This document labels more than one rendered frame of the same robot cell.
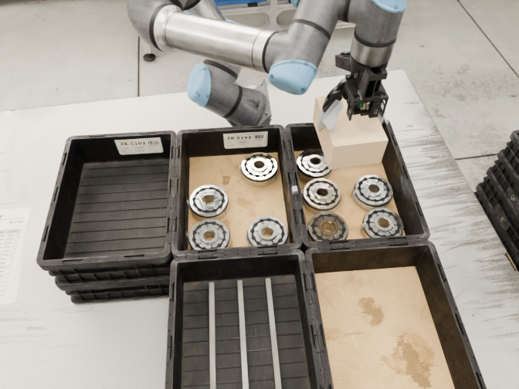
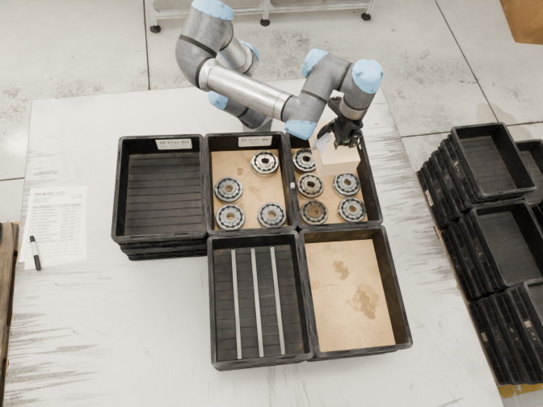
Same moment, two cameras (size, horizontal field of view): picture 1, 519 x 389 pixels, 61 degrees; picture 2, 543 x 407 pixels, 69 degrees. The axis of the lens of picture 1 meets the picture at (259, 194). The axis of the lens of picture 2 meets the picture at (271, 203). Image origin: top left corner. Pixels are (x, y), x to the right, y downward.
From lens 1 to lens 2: 0.34 m
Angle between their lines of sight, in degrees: 12
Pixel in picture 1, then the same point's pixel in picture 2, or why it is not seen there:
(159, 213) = (191, 197)
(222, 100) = (236, 106)
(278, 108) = not seen: hidden behind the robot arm
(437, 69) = (404, 53)
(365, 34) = (351, 102)
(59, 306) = (119, 262)
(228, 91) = not seen: hidden behind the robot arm
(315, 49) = (317, 113)
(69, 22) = not seen: outside the picture
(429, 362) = (376, 303)
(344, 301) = (323, 263)
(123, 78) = (132, 48)
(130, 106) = (156, 98)
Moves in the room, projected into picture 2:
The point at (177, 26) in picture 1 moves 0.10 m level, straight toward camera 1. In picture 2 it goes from (216, 78) to (223, 107)
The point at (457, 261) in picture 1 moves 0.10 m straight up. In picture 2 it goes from (401, 232) to (410, 222)
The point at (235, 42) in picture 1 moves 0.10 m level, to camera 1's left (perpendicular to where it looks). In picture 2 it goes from (262, 99) to (223, 98)
